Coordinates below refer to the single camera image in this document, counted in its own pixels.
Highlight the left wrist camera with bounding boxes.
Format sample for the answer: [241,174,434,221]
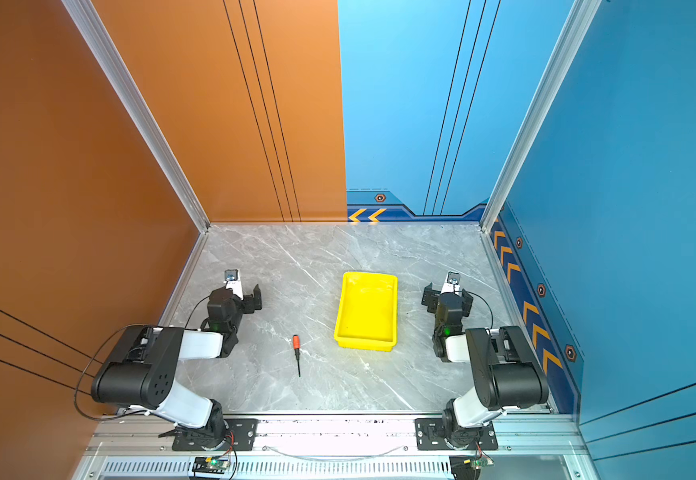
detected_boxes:
[224,269,244,299]

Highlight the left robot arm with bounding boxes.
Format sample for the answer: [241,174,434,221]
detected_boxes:
[90,281,263,451]

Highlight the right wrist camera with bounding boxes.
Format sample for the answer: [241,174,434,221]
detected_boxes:
[441,271,462,294]

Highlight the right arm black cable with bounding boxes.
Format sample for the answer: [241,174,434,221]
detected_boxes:
[465,290,496,331]

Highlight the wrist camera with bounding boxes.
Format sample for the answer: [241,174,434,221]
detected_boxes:
[224,269,244,299]
[441,271,462,294]

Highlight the yellow plastic bin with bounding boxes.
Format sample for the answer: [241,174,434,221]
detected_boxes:
[334,272,398,352]

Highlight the left green circuit board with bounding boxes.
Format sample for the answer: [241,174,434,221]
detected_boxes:
[190,456,233,479]

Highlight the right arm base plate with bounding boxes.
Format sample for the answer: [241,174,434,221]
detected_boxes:
[414,418,499,451]

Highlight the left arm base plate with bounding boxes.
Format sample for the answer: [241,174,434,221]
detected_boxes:
[162,418,259,452]

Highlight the aluminium front rail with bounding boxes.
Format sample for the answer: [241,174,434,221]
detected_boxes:
[73,412,598,479]

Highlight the red handled screwdriver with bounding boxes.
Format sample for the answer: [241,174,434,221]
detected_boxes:
[292,334,301,376]

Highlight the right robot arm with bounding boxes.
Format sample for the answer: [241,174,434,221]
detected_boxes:
[421,283,550,450]

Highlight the green circuit board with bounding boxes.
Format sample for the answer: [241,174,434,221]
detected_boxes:
[190,456,233,479]
[449,456,494,480]

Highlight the right green circuit board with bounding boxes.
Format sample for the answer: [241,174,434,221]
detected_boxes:
[449,456,494,480]

